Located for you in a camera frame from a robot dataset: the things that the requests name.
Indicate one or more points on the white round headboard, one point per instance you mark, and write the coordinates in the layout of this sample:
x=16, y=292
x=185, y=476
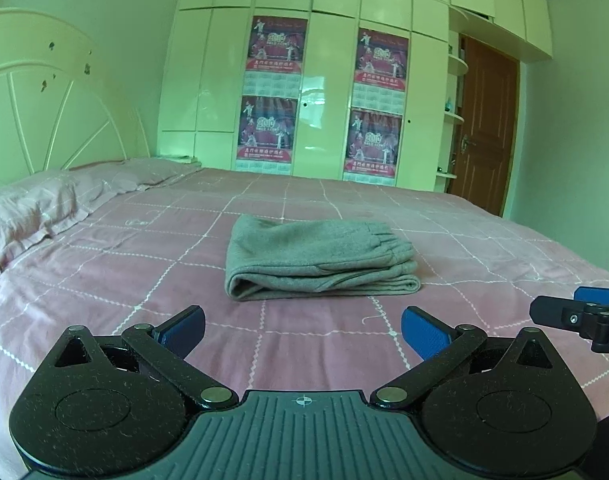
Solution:
x=34, y=110

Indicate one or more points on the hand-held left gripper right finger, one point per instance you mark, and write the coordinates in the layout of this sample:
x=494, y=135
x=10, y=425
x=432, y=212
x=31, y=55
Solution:
x=424, y=332

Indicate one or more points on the red wall poster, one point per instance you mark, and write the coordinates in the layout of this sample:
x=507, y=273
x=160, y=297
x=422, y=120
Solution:
x=267, y=130
x=277, y=45
x=373, y=142
x=382, y=60

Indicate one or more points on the white glossy wardrobe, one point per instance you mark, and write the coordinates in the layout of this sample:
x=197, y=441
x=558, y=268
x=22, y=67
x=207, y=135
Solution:
x=209, y=85

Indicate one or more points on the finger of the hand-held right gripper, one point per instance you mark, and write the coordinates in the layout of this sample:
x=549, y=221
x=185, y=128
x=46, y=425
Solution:
x=552, y=312
x=599, y=295

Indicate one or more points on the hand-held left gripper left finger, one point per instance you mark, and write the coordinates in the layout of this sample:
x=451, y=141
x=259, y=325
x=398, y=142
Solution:
x=182, y=330

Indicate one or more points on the grey pants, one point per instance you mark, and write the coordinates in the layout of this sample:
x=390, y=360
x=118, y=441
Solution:
x=309, y=250

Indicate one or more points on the white corner shelf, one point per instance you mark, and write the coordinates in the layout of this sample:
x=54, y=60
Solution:
x=454, y=117

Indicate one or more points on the pink ruffled pillow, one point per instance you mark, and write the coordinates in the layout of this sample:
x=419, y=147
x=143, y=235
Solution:
x=29, y=205
x=134, y=172

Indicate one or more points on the brown wooden door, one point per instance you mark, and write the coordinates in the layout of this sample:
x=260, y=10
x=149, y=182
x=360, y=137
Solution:
x=489, y=125

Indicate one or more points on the bed with pink checked sheet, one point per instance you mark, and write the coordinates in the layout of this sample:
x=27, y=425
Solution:
x=134, y=270

